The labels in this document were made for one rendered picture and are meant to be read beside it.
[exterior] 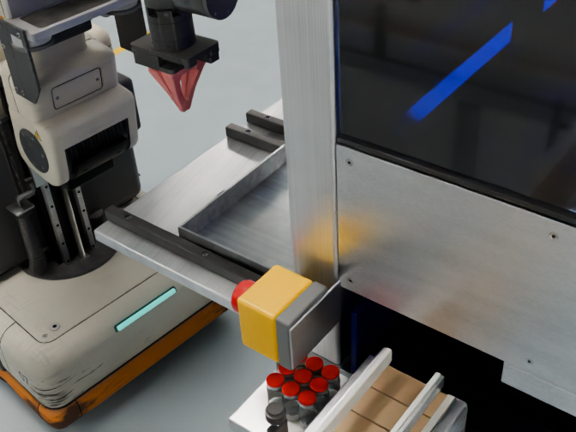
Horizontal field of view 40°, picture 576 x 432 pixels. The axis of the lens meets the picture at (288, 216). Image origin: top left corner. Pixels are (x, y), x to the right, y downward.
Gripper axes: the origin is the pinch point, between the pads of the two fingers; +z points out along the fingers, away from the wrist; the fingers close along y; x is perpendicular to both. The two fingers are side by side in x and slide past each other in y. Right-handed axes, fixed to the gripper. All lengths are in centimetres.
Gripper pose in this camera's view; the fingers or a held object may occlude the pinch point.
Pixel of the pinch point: (184, 104)
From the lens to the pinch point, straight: 110.2
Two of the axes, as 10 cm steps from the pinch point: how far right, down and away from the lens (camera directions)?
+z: 0.7, 8.0, 6.0
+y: 8.0, 3.2, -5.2
